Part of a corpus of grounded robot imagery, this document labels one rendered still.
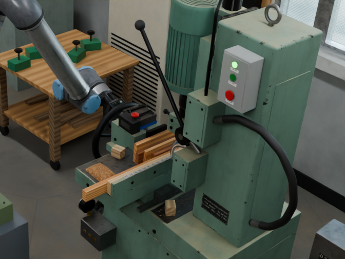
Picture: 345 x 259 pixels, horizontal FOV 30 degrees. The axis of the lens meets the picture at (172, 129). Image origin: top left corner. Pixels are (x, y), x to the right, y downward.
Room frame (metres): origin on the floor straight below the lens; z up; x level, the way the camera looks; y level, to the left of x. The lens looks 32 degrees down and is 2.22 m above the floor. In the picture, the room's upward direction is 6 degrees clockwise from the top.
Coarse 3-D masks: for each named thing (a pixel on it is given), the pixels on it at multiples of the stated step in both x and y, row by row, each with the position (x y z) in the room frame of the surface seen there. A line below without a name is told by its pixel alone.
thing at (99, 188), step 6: (144, 162) 1.82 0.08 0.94; (132, 168) 1.78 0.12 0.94; (120, 174) 1.74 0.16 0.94; (102, 180) 1.69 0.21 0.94; (90, 186) 1.66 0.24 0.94; (96, 186) 1.66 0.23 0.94; (102, 186) 1.67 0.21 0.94; (84, 192) 1.63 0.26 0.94; (90, 192) 1.63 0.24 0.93; (96, 192) 1.65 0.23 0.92; (102, 192) 1.67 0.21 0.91; (84, 198) 1.63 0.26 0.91; (90, 198) 1.64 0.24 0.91
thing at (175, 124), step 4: (172, 112) 1.96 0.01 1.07; (172, 116) 1.94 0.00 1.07; (168, 120) 1.95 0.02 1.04; (172, 120) 1.93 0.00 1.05; (176, 120) 1.92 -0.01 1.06; (168, 124) 1.95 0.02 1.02; (172, 124) 1.93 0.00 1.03; (176, 124) 1.92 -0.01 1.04; (168, 128) 1.95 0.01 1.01; (172, 128) 1.93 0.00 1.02; (172, 132) 1.93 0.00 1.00
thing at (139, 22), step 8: (136, 24) 1.91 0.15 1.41; (144, 24) 1.92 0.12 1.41; (144, 32) 1.90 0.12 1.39; (144, 40) 1.89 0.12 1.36; (152, 56) 1.86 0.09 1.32; (160, 72) 1.84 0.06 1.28; (168, 88) 1.81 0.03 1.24; (168, 96) 1.80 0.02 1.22; (176, 112) 1.77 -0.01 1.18; (176, 128) 1.74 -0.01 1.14; (176, 136) 1.74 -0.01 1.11; (184, 144) 1.71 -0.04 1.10; (192, 144) 1.71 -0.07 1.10; (200, 152) 1.69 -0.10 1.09
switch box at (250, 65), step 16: (240, 48) 1.65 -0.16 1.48; (224, 64) 1.62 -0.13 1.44; (240, 64) 1.58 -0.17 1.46; (256, 64) 1.58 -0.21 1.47; (224, 80) 1.62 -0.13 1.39; (240, 80) 1.58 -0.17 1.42; (256, 80) 1.59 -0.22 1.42; (224, 96) 1.61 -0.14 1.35; (240, 96) 1.57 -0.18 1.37; (256, 96) 1.60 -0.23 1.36; (240, 112) 1.57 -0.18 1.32
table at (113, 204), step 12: (108, 144) 2.01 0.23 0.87; (108, 156) 1.89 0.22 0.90; (132, 156) 1.91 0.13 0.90; (84, 168) 1.80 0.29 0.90; (120, 168) 1.83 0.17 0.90; (84, 180) 1.77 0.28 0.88; (96, 180) 1.74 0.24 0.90; (156, 180) 1.79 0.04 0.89; (168, 180) 1.84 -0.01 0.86; (132, 192) 1.72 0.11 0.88; (144, 192) 1.76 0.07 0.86; (108, 204) 1.67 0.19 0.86; (120, 204) 1.68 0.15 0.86
